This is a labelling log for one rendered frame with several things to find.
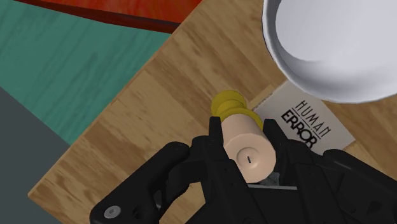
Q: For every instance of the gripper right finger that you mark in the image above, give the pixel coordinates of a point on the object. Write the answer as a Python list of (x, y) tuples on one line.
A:
[(316, 183)]

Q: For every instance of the red furniture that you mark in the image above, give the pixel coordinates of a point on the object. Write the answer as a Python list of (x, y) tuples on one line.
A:
[(124, 11)]

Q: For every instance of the white book with black lettering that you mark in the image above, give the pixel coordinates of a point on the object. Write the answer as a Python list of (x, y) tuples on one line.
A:
[(322, 124)]

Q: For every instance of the beige bottle with yellow cap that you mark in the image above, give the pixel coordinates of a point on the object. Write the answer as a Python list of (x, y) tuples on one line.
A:
[(245, 145)]

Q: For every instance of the white bowl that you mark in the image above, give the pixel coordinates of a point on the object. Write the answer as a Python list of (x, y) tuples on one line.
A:
[(335, 46)]

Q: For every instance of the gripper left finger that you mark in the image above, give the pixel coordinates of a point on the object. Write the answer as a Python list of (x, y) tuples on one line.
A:
[(198, 173)]

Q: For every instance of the wooden table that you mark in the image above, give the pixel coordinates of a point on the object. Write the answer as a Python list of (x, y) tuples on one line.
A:
[(173, 102)]

